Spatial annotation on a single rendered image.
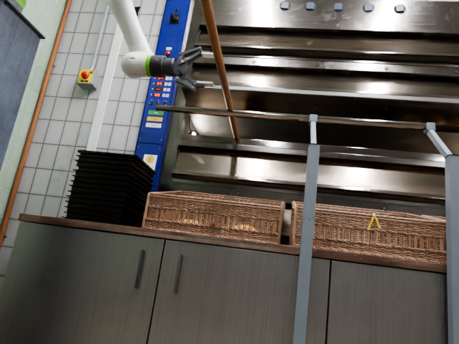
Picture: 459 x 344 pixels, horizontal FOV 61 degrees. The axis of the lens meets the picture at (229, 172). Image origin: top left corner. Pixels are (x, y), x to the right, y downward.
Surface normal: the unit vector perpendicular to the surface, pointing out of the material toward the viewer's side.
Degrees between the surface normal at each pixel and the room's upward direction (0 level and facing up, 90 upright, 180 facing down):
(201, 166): 70
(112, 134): 90
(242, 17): 90
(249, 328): 90
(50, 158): 90
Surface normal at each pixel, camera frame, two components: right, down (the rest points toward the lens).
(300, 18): -0.12, -0.29
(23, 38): 0.98, 0.08
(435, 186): -0.07, -0.59
